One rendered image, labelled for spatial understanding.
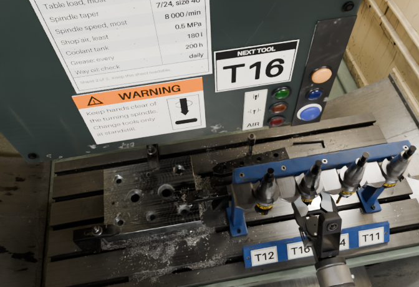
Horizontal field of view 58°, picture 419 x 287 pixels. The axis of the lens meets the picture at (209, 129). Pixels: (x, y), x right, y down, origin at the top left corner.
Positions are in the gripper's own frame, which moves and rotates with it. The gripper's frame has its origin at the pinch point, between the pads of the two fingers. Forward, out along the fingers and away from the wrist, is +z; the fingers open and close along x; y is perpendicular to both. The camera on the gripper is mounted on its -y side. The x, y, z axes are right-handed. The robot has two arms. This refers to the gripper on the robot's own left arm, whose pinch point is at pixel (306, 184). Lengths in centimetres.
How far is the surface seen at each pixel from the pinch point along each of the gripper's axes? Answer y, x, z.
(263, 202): -2.9, -12.5, -3.8
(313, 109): -44.9, -9.9, -6.8
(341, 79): 61, 54, 76
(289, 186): -2.1, -4.9, -0.6
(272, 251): 24.5, -8.5, -9.1
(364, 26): 35, 61, 85
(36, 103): -54, -45, -6
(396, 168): -6.0, 20.6, -2.1
